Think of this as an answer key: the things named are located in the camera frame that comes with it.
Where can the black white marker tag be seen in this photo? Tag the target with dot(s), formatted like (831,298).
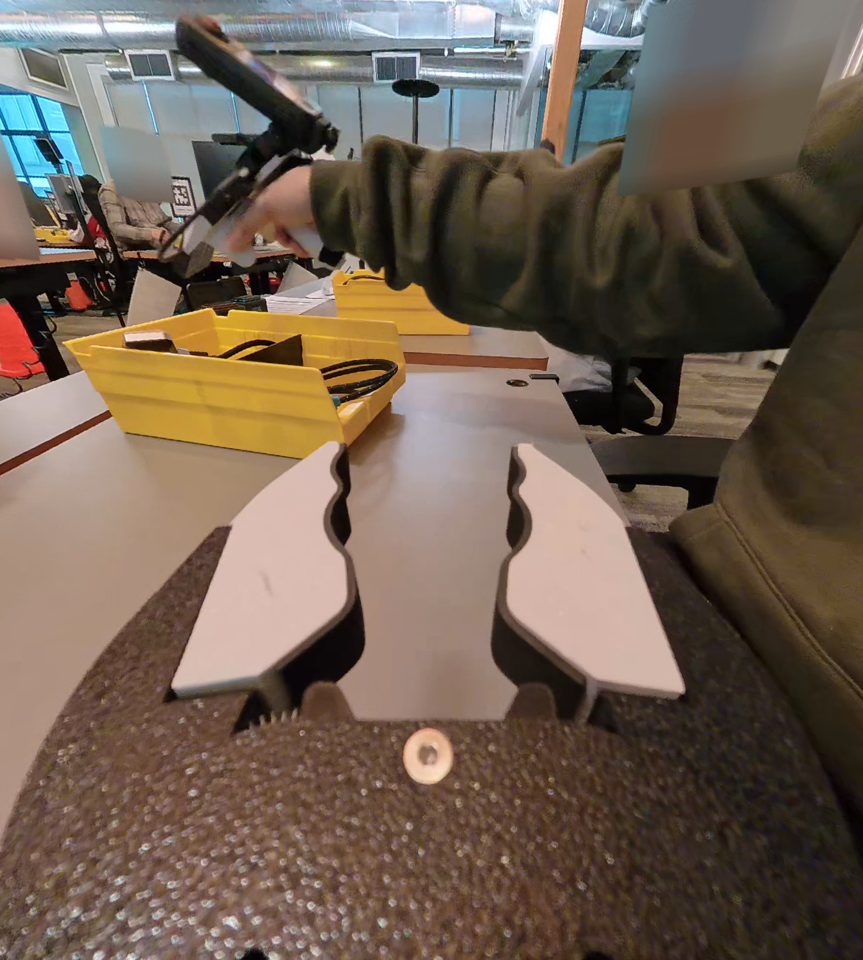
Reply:
(184,196)

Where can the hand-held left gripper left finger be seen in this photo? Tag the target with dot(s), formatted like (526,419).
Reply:
(274,585)

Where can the black monitor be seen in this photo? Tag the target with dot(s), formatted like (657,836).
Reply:
(218,165)

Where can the yellow plastic bin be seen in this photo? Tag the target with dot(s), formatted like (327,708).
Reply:
(221,405)
(394,311)

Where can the grey desk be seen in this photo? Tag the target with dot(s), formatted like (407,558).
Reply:
(439,465)

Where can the wooden pillar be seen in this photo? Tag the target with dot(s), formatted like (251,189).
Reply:
(563,75)

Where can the person's olive sweatshirt torso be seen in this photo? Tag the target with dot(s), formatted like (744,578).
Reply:
(829,487)

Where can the black floor lamp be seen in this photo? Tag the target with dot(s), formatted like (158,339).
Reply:
(415,97)

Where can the orange traffic cone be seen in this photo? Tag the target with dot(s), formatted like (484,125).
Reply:
(11,341)

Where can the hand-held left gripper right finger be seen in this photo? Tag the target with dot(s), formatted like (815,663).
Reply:
(589,585)

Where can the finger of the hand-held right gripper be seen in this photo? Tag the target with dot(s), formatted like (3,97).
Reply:
(197,247)

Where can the white and black adapter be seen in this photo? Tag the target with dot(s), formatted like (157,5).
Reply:
(148,340)

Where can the black office chair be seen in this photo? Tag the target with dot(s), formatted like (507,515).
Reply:
(649,450)

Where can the grey panel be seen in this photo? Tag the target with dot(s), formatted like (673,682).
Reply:
(152,296)

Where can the person's right hand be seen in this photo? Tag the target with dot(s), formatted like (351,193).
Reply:
(281,202)

